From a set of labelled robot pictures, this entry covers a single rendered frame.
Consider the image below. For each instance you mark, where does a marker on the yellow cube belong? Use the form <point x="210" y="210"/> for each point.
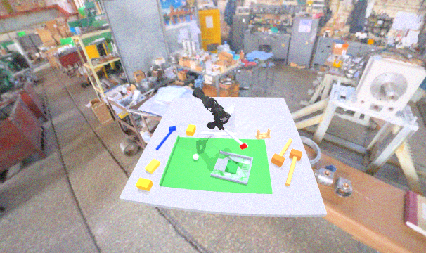
<point x="190" y="130"/>
<point x="144" y="184"/>

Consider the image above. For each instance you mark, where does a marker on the green putting mat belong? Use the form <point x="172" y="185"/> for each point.
<point x="184" y="172"/>

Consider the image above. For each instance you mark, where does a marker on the yellow flat block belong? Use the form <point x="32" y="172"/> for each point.
<point x="152" y="166"/>

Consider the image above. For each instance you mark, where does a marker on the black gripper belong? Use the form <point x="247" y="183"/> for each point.
<point x="216" y="123"/>

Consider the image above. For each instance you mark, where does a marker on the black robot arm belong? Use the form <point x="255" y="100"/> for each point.
<point x="209" y="102"/>

